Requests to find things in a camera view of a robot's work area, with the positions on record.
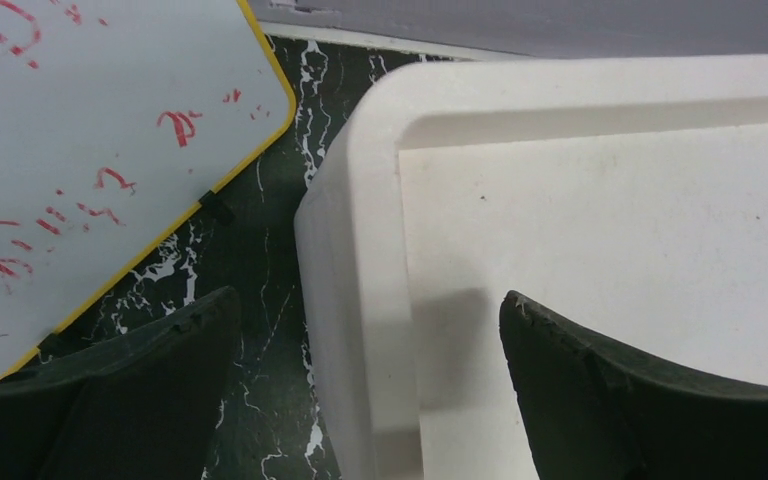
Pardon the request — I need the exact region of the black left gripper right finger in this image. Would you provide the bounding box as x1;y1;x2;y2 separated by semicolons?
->
499;291;768;479

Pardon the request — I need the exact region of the yellow framed whiteboard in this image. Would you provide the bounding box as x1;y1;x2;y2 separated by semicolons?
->
0;1;296;379

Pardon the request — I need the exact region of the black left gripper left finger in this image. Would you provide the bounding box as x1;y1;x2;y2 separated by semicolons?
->
0;287;241;479

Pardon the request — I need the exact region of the white plastic drawer organizer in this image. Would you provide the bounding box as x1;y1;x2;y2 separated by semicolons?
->
294;55;768;479

